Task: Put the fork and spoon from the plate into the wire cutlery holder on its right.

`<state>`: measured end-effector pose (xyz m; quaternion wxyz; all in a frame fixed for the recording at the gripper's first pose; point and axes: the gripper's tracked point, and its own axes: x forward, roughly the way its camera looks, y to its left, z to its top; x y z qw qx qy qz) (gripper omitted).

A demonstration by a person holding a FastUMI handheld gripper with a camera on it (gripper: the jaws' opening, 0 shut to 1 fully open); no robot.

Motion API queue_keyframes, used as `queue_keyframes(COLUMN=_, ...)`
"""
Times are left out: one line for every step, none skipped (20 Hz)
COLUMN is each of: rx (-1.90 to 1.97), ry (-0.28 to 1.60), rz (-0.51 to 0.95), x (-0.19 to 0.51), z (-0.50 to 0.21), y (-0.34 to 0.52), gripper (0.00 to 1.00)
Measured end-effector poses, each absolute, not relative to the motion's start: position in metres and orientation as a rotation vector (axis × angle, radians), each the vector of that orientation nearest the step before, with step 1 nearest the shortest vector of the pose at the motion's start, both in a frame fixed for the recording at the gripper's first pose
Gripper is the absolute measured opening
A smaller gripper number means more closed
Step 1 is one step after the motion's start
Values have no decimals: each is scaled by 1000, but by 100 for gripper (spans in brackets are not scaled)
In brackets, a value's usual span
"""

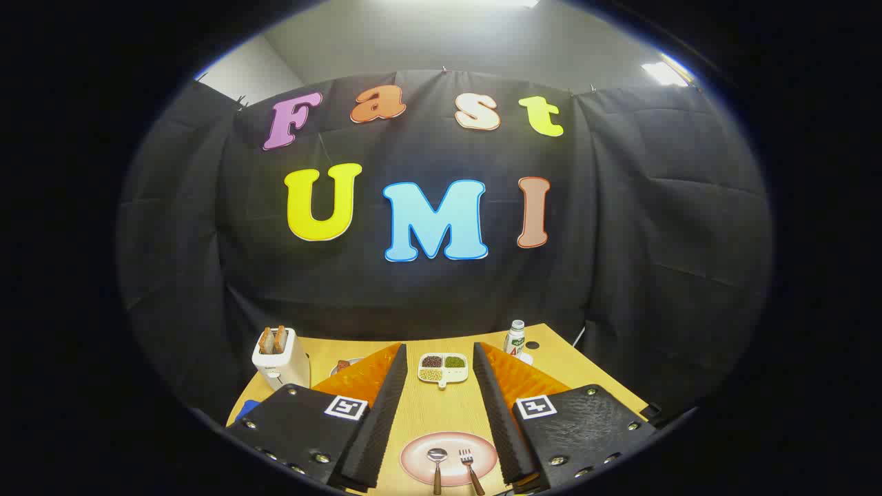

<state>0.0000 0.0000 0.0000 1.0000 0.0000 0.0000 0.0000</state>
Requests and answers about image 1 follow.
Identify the white divided bean dish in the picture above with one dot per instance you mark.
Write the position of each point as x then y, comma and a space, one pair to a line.
442, 369

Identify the black table edge clamp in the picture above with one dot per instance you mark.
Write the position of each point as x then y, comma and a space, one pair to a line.
653, 412

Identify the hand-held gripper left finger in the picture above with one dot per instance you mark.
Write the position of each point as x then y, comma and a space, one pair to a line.
375, 427

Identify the ceiling light panel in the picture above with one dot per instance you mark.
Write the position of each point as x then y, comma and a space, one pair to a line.
663, 73

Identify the oval white food plate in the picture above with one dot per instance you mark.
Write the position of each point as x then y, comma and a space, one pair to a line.
342, 364

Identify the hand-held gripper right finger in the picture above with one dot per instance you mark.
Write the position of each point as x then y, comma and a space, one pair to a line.
499, 427

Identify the pink round plate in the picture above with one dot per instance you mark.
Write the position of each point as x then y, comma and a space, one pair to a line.
417, 458

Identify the white drink bottle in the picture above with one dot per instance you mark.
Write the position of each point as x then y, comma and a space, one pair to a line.
515, 339

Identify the blue cloth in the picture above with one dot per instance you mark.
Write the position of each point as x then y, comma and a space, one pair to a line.
247, 410

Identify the toast bread slice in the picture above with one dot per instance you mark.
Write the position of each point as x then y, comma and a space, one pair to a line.
265, 341
280, 339

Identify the white toaster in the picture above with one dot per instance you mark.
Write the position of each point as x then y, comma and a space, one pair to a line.
279, 368

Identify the white square coaster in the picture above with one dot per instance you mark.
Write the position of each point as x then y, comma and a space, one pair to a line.
525, 359

